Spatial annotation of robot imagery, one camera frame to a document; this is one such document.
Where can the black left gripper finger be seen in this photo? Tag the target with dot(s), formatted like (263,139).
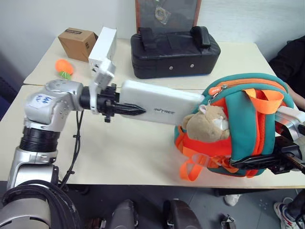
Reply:
(131,110)

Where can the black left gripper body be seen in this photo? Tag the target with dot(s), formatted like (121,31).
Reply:
(109,100)

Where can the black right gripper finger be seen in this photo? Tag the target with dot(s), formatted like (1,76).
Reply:
(257,162)

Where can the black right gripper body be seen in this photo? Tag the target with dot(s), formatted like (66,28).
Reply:
(288,155)

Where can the long white box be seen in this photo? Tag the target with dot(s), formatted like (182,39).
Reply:
(157,102)

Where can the orange and teal backpack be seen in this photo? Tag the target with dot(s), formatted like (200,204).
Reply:
(243,114)

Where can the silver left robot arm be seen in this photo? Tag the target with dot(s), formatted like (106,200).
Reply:
(47,102)

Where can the person bare forearm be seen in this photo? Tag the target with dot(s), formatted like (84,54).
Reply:
(297,97)

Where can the brown cardboard box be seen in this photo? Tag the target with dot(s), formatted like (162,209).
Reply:
(76,44)

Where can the tall white carton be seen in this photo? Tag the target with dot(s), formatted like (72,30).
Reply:
(104,46)

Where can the orange toy carrot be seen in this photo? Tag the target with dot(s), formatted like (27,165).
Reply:
(63,66)

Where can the white sneaker with dark laces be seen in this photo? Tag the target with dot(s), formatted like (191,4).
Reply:
(286,214)

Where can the tan plush toy animal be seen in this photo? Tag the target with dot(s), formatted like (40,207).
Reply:
(207,124)

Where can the black padded case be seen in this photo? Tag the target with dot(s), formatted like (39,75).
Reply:
(174,57)

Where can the person in black clothes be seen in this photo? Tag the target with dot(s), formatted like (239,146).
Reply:
(290,62)

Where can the brown framed dark board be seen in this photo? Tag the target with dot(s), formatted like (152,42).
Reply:
(166,14)

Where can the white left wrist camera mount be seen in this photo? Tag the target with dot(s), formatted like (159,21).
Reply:
(104,71)

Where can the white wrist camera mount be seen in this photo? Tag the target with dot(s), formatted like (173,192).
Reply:
(291,119)
(104,71)

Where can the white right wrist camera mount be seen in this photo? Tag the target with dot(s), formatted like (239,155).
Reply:
(291,119)

